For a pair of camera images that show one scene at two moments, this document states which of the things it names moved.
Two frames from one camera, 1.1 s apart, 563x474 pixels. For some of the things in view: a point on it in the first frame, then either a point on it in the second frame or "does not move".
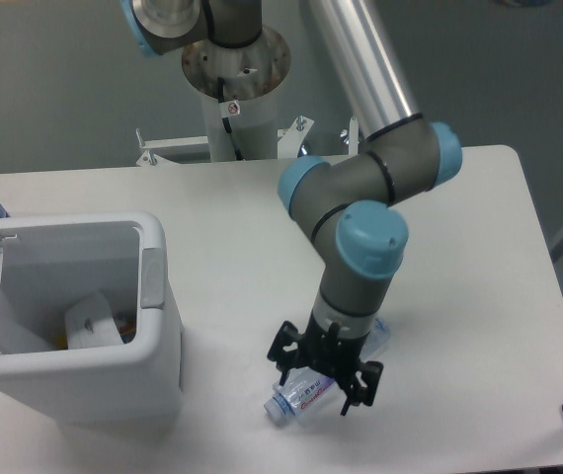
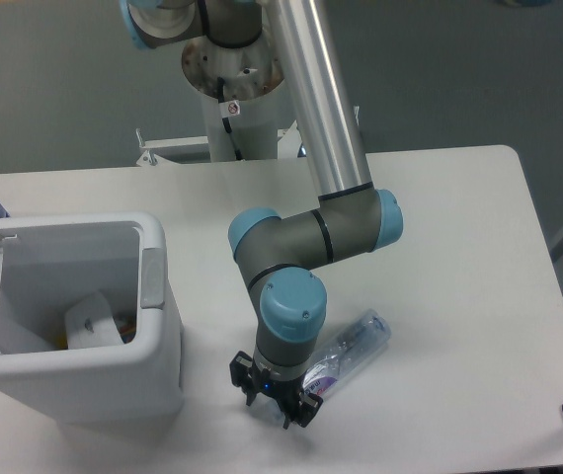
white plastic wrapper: [90, 323] does not move
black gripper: [331, 354] → [245, 373]
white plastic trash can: [21, 276] does not move
